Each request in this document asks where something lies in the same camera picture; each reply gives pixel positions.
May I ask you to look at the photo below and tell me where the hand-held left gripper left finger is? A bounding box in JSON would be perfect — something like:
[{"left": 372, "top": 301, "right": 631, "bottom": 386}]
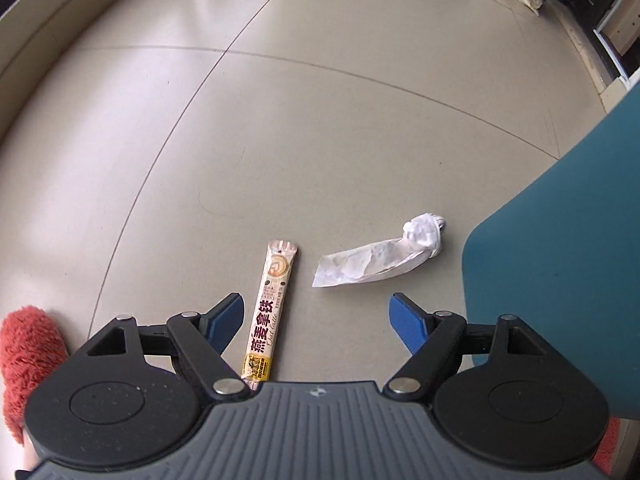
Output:
[{"left": 75, "top": 292, "right": 252, "bottom": 402}]

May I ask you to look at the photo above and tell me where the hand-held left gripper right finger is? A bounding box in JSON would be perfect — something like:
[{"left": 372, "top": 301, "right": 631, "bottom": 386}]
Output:
[{"left": 382, "top": 292, "right": 563, "bottom": 402}]

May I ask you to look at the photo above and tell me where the beige coffee stick packet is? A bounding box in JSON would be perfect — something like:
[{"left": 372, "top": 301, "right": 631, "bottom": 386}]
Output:
[{"left": 240, "top": 239, "right": 301, "bottom": 394}]

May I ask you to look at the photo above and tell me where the white paper wrapper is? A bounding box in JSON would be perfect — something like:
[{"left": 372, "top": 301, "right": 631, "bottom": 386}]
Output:
[{"left": 312, "top": 212, "right": 447, "bottom": 289}]

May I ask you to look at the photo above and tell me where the teal plastic bin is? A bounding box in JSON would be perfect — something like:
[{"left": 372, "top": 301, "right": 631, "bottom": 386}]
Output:
[{"left": 462, "top": 67, "right": 640, "bottom": 418}]

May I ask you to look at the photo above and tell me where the red fuzzy slipper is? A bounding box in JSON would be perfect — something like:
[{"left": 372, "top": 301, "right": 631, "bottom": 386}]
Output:
[
  {"left": 0, "top": 306, "right": 71, "bottom": 446},
  {"left": 592, "top": 417, "right": 624, "bottom": 476}
]

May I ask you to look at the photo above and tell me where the white cabinet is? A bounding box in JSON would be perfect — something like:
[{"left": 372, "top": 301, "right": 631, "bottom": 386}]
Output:
[{"left": 593, "top": 0, "right": 640, "bottom": 84}]

